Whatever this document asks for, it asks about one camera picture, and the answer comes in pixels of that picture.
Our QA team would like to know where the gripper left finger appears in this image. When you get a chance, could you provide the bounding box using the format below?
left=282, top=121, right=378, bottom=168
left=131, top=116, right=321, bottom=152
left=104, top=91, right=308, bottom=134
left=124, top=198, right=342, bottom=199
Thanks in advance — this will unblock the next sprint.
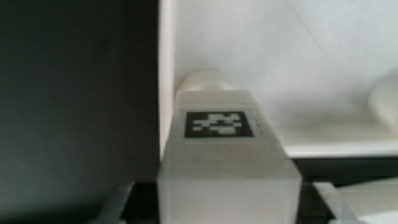
left=93, top=181, right=159, bottom=224

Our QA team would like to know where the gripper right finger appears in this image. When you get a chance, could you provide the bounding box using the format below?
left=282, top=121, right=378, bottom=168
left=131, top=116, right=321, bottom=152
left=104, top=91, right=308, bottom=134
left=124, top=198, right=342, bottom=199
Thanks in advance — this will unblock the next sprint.
left=294, top=182, right=362, bottom=224

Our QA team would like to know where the white table leg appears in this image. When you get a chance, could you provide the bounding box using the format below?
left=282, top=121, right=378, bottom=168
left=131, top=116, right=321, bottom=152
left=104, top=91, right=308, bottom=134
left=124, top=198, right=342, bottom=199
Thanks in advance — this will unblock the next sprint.
left=156, top=70, right=301, bottom=224

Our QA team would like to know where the white square table top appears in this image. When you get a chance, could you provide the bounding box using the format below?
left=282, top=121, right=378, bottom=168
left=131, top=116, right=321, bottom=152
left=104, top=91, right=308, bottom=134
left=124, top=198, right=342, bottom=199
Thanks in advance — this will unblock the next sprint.
left=157, top=0, right=398, bottom=158

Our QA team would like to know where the white L-shaped obstacle fence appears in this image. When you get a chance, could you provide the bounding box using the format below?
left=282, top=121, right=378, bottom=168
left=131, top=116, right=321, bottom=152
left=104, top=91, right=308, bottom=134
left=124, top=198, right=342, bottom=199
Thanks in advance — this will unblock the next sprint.
left=337, top=177, right=398, bottom=224

